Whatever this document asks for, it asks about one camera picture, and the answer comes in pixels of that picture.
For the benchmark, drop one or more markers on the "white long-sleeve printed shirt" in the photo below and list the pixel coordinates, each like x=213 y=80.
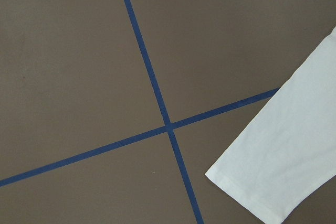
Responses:
x=287 y=151

